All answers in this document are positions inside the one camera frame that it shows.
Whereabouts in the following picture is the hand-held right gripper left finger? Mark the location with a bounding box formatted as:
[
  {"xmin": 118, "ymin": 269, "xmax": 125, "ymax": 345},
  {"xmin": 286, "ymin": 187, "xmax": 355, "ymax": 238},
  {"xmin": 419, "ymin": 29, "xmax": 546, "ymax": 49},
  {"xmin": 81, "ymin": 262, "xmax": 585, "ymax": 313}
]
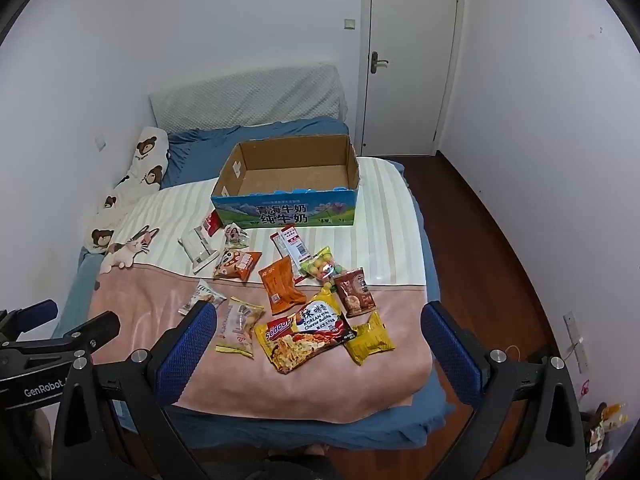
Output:
[{"xmin": 50, "ymin": 301, "xmax": 221, "ymax": 480}]

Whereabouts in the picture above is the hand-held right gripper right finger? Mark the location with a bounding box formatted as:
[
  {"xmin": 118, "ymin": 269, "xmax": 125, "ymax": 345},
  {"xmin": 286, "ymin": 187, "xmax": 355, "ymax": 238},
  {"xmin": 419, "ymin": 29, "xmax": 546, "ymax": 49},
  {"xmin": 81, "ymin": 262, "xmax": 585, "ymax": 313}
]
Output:
[{"xmin": 421, "ymin": 301, "xmax": 587, "ymax": 480}]

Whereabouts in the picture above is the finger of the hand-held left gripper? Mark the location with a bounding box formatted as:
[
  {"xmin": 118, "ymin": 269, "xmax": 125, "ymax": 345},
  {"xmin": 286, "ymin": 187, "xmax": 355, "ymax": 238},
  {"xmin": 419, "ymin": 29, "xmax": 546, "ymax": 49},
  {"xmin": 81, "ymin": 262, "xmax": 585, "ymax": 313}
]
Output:
[
  {"xmin": 0, "ymin": 299, "xmax": 59, "ymax": 335},
  {"xmin": 27, "ymin": 311, "xmax": 122, "ymax": 357}
]

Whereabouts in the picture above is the clear white pastry packet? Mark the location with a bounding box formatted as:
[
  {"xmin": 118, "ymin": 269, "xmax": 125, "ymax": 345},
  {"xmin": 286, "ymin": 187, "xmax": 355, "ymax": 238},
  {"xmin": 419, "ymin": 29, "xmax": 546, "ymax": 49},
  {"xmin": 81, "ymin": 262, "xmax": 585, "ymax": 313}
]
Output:
[{"xmin": 179, "ymin": 279, "xmax": 227, "ymax": 317}]

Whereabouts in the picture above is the cream bread packet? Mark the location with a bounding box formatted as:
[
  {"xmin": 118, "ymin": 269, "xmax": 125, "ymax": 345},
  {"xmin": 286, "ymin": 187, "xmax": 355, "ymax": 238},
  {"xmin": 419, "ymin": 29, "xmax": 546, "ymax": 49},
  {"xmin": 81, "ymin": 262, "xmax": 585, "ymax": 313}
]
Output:
[{"xmin": 216, "ymin": 297, "xmax": 266, "ymax": 359}]

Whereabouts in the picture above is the yellow snack packet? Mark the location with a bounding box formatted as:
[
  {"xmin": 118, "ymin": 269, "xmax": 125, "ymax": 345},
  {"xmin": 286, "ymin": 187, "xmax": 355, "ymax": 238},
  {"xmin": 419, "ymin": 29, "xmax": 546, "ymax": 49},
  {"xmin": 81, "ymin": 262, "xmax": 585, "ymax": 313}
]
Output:
[{"xmin": 348, "ymin": 311, "xmax": 396, "ymax": 366}]

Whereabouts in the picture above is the orange panda snack packet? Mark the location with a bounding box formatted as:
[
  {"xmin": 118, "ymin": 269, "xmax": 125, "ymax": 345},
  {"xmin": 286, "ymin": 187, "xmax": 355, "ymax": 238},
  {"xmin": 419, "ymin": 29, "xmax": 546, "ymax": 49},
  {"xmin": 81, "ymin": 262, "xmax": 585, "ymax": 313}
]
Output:
[{"xmin": 213, "ymin": 250, "xmax": 263, "ymax": 282}]

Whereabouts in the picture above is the plain orange snack packet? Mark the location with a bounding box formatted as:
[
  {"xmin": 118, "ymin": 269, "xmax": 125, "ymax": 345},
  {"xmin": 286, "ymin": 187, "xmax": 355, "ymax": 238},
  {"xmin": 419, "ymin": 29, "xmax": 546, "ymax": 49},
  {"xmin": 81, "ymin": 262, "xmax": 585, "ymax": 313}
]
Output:
[{"xmin": 258, "ymin": 256, "xmax": 307, "ymax": 316}]

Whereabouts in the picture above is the instant noodle packet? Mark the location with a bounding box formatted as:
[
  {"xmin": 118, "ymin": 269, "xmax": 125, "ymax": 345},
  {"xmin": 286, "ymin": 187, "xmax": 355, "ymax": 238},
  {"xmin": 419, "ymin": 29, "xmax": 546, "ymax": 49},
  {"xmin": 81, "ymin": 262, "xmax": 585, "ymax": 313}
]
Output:
[{"xmin": 254, "ymin": 300, "xmax": 357, "ymax": 374}]

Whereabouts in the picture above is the long red white packet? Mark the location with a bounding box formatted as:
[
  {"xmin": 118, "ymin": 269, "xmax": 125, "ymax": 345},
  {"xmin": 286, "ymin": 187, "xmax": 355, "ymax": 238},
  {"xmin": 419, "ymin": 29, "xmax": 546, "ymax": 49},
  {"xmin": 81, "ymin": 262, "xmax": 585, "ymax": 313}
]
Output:
[{"xmin": 270, "ymin": 227, "xmax": 312, "ymax": 281}]

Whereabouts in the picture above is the colourful candy ball bag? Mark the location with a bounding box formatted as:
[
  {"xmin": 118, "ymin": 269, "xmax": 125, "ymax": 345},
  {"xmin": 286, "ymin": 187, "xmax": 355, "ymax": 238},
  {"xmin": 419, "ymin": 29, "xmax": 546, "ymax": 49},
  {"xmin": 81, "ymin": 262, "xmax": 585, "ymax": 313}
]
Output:
[{"xmin": 299, "ymin": 246, "xmax": 346, "ymax": 295}]

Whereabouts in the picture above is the cardboard box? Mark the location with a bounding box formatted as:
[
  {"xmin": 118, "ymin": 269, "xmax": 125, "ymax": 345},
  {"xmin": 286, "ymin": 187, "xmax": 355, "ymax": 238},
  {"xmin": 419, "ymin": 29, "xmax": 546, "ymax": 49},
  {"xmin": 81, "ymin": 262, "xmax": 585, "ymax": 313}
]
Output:
[{"xmin": 210, "ymin": 133, "xmax": 361, "ymax": 231}]

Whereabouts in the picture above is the cat plush toy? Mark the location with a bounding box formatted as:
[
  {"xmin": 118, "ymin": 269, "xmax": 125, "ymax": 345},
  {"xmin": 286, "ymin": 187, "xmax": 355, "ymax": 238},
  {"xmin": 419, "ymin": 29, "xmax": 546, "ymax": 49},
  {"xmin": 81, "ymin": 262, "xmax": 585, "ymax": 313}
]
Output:
[{"xmin": 100, "ymin": 226, "xmax": 160, "ymax": 275}]

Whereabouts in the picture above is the white snack packet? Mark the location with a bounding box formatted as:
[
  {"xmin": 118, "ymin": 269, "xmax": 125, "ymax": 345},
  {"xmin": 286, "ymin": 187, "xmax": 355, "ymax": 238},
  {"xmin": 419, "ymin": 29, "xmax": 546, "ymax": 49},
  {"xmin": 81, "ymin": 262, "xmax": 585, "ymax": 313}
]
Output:
[{"xmin": 178, "ymin": 226, "xmax": 221, "ymax": 268}]

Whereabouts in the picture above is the brown snack packet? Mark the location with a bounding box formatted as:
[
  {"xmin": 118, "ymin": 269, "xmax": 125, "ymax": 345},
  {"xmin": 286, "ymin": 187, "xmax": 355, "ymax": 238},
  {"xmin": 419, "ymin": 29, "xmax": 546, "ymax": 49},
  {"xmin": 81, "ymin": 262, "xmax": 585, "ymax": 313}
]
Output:
[{"xmin": 332, "ymin": 268, "xmax": 377, "ymax": 318}]

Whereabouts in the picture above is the small figure print packet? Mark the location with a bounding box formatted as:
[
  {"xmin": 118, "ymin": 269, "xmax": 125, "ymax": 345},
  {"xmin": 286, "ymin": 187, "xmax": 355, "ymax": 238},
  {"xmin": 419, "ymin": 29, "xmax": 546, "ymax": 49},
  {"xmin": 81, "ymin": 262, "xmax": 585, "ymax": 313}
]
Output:
[{"xmin": 223, "ymin": 224, "xmax": 249, "ymax": 250}]

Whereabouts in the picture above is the colourful clutter pile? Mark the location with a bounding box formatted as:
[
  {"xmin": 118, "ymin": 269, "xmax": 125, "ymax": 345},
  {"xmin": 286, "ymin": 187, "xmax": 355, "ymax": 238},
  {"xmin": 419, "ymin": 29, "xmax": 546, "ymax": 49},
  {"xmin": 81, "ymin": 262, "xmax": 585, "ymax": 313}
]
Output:
[{"xmin": 580, "ymin": 380, "xmax": 631, "ymax": 480}]

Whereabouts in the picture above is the bear print pillow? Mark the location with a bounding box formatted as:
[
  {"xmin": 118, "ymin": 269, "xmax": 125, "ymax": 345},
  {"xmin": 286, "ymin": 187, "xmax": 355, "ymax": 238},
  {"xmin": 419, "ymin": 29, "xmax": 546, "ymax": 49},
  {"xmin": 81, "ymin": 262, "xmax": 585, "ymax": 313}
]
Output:
[{"xmin": 82, "ymin": 126, "xmax": 171, "ymax": 253}]

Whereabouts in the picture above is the blue pillow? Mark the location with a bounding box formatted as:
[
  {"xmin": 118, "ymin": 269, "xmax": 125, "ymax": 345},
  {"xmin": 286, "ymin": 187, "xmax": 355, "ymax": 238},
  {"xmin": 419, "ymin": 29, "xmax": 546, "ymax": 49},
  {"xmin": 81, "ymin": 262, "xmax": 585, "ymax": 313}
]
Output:
[{"xmin": 160, "ymin": 115, "xmax": 350, "ymax": 190}]

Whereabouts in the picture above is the grey headboard cushion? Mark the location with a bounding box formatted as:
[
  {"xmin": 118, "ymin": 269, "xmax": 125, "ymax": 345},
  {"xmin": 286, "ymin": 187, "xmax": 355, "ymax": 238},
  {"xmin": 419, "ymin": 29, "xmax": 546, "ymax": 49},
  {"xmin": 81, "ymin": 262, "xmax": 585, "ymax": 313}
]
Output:
[{"xmin": 148, "ymin": 64, "xmax": 349, "ymax": 128}]

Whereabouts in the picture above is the white door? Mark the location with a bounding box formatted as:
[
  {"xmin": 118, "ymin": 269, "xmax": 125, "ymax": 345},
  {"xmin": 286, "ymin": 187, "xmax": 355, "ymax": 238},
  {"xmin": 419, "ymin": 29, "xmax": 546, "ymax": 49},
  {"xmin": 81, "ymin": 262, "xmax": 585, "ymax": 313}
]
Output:
[{"xmin": 361, "ymin": 0, "xmax": 466, "ymax": 157}]

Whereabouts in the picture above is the white wall socket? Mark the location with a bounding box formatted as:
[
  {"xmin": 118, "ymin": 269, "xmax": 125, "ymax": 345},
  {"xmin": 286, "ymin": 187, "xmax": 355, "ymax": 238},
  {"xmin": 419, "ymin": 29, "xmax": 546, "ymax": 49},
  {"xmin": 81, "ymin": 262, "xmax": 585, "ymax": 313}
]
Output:
[{"xmin": 563, "ymin": 311, "xmax": 587, "ymax": 373}]

